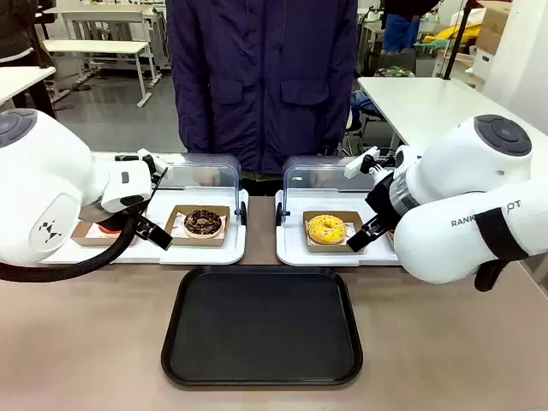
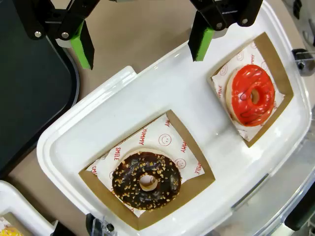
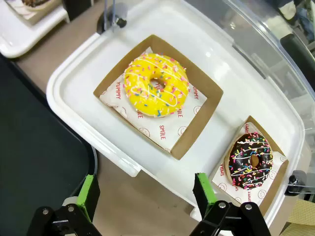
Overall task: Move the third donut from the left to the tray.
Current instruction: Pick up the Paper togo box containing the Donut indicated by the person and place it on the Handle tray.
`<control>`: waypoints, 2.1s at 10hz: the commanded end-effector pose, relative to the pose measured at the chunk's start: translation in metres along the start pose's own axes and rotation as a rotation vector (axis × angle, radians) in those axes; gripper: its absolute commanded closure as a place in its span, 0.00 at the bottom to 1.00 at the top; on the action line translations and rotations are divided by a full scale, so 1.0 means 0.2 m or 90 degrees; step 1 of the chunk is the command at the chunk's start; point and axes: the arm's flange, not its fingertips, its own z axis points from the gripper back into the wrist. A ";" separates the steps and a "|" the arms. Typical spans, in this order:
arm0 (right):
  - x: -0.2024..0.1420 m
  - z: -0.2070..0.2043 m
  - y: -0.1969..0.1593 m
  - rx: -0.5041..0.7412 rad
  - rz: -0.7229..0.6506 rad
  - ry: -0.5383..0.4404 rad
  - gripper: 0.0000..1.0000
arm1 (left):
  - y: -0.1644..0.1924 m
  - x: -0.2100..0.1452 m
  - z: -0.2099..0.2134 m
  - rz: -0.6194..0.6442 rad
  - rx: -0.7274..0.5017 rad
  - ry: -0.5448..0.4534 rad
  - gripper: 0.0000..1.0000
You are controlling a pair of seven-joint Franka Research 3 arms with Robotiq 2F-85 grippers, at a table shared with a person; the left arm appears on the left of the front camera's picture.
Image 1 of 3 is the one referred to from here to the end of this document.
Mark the white bench table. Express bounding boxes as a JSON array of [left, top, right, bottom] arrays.
[[41, 39, 163, 109]]

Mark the black strap on arm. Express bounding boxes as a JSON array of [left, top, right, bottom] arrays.
[[473, 205, 531, 293]]

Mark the white left camera mount bracket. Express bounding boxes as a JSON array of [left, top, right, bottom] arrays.
[[114, 148, 170, 182]]

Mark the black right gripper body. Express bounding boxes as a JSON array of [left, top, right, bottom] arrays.
[[363, 170, 402, 230]]

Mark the black plastic serving tray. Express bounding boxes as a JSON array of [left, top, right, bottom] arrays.
[[160, 265, 364, 390]]

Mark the white right camera mount bracket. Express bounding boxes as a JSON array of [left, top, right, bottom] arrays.
[[343, 146, 397, 179]]

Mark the background person in dark clothes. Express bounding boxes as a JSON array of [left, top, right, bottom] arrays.
[[0, 0, 55, 69]]

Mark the person's right hand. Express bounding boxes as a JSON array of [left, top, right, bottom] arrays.
[[194, 167, 221, 188]]

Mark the yellow glazed donut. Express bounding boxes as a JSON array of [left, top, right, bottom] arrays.
[[307, 213, 348, 246]]

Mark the cardboard tray under chocolate donut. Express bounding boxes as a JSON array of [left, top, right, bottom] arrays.
[[164, 205, 233, 249]]

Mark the white display case, chocolate donut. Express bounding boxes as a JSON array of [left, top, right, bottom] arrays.
[[41, 152, 249, 266]]

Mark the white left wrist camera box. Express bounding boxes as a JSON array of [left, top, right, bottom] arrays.
[[101, 160, 153, 214]]

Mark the chocolate glazed donut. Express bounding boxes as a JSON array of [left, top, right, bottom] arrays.
[[182, 208, 225, 239]]

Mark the background person in blue trousers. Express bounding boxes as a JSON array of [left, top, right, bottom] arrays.
[[380, 0, 443, 53]]

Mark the person in navy jacket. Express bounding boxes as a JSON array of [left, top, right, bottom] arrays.
[[164, 0, 360, 197]]

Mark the colourful patterned bag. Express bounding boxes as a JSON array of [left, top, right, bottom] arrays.
[[372, 65, 417, 80]]

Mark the white table with dark legs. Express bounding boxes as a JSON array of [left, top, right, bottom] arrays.
[[0, 65, 58, 121]]

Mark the long white background table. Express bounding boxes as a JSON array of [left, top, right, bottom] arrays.
[[44, 3, 169, 42]]

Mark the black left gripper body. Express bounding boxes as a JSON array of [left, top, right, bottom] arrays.
[[100, 208, 142, 232]]

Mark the white display case, yellow donut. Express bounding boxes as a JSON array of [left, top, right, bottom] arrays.
[[274, 154, 402, 267]]

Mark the black pole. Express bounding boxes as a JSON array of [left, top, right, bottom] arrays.
[[442, 0, 477, 81]]

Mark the yellow bag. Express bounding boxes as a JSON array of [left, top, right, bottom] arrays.
[[426, 21, 484, 46]]

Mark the cardboard tray under red donut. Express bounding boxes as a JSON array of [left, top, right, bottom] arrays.
[[69, 219, 139, 247]]

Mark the black corrugated cable hose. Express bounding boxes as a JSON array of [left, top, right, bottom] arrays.
[[0, 212, 145, 283]]

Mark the cardboard tray under yellow donut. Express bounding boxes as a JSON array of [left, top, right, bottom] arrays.
[[302, 210, 366, 254]]

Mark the brown cardboard box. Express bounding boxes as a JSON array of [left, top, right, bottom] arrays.
[[474, 0, 511, 56]]

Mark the office chair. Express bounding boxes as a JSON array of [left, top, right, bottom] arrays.
[[342, 90, 397, 156]]

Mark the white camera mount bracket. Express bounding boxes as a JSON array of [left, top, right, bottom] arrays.
[[343, 146, 397, 179], [114, 148, 170, 182]]

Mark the large white table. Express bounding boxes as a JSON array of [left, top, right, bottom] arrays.
[[356, 76, 548, 151]]

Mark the white storage box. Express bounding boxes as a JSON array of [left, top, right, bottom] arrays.
[[469, 46, 497, 79]]

